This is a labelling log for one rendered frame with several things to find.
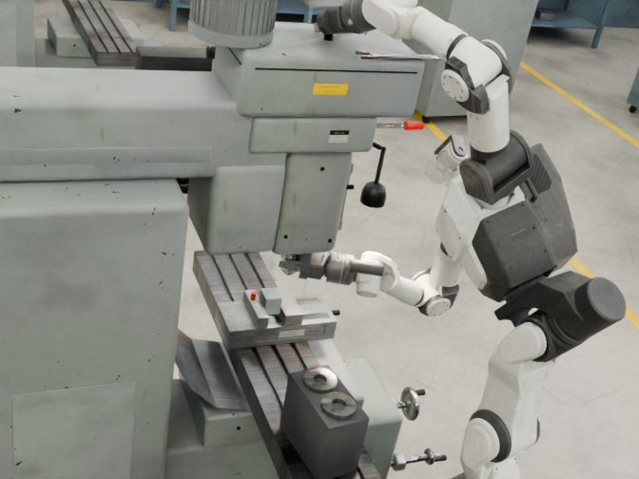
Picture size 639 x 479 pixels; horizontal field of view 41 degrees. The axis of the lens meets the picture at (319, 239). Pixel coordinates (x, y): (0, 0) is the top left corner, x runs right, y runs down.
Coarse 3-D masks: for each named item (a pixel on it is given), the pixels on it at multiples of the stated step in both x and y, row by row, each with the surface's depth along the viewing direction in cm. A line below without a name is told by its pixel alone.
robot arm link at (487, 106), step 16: (496, 48) 181; (448, 80) 181; (464, 80) 178; (496, 80) 183; (512, 80) 183; (464, 96) 180; (480, 96) 179; (496, 96) 181; (480, 112) 182; (496, 112) 184; (480, 128) 188; (496, 128) 187; (480, 144) 192; (496, 144) 191
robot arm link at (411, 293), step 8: (408, 280) 255; (416, 280) 262; (424, 280) 260; (400, 288) 251; (408, 288) 253; (416, 288) 255; (424, 288) 259; (432, 288) 258; (392, 296) 253; (400, 296) 253; (408, 296) 254; (416, 296) 255; (424, 296) 258; (432, 296) 256; (440, 296) 256; (408, 304) 258; (416, 304) 258; (424, 304) 257; (424, 312) 258
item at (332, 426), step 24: (288, 384) 226; (312, 384) 221; (336, 384) 222; (288, 408) 228; (312, 408) 216; (336, 408) 214; (360, 408) 218; (288, 432) 230; (312, 432) 218; (336, 432) 212; (360, 432) 216; (312, 456) 219; (336, 456) 217
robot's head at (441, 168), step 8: (432, 160) 228; (440, 160) 224; (448, 160) 222; (432, 168) 227; (440, 168) 225; (448, 168) 224; (456, 168) 226; (432, 176) 227; (440, 176) 226; (448, 176) 223; (456, 176) 222
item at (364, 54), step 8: (360, 56) 204; (368, 56) 204; (376, 56) 204; (384, 56) 206; (392, 56) 207; (400, 56) 208; (408, 56) 209; (416, 56) 210; (424, 56) 210; (432, 56) 211
